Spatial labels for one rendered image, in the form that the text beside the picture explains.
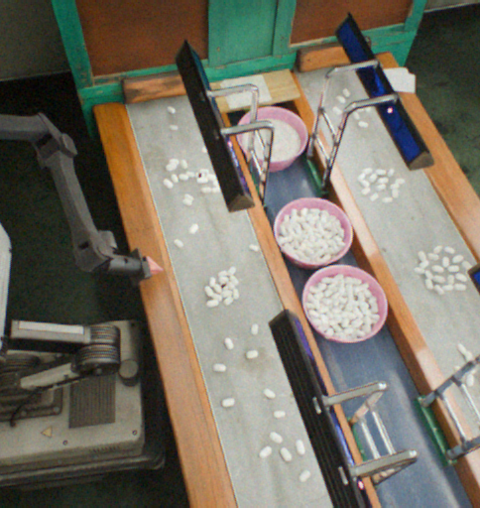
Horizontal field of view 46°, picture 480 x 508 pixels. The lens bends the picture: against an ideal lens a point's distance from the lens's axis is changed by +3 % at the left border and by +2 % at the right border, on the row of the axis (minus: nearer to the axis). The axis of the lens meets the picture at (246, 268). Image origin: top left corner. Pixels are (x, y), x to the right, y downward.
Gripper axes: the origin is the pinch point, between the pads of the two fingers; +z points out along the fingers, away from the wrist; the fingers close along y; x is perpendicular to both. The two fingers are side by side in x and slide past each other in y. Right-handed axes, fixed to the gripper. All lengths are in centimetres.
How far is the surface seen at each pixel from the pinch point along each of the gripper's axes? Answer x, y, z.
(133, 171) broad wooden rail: 4.3, 43.4, 5.1
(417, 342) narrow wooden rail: -43, -44, 54
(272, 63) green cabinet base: -39, 77, 51
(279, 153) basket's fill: -29, 40, 48
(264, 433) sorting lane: -7, -55, 16
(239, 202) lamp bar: -36.6, 0.8, 1.1
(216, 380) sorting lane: -1.0, -37.0, 9.5
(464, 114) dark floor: -63, 92, 203
